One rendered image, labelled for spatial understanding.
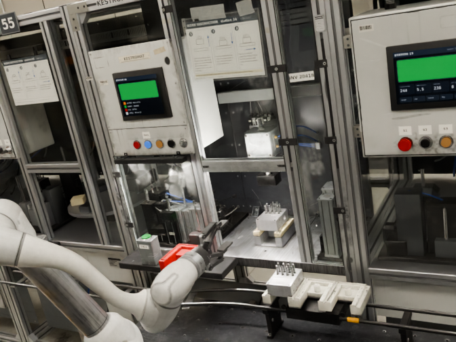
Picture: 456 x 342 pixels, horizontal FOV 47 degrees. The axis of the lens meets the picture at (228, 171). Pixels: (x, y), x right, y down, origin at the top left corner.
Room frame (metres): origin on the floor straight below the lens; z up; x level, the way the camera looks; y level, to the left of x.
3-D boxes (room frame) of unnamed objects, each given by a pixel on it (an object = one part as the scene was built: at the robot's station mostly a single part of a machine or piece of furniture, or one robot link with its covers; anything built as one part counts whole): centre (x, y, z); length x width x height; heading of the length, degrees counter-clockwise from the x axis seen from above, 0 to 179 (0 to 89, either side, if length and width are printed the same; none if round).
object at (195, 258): (1.56, 0.18, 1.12); 0.09 x 0.06 x 0.09; 58
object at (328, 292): (1.67, -0.23, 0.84); 0.36 x 0.14 x 0.10; 58
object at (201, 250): (1.63, 0.14, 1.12); 0.09 x 0.07 x 0.08; 148
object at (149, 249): (2.11, 0.40, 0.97); 0.08 x 0.08 x 0.12; 58
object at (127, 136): (2.25, 0.24, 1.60); 0.42 x 0.29 x 0.46; 58
